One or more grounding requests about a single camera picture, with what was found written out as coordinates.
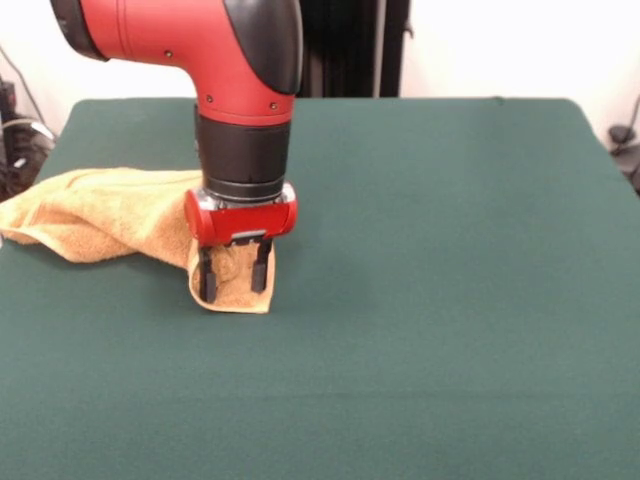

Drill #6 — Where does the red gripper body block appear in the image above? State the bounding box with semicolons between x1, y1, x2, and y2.
183;182;300;249

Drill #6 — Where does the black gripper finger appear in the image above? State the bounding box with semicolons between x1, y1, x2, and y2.
249;238;275;295
197;244;220;304

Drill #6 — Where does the tan terry towel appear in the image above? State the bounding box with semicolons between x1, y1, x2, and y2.
0;168;277;317

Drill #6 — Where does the dark green table cloth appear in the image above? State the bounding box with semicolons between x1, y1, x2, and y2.
0;96;640;480

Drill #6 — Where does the dark stand foot with knob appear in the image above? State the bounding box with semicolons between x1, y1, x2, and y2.
606;123;640;197
0;74;57;217

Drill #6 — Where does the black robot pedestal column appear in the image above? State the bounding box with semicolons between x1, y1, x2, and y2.
298;0;416;99

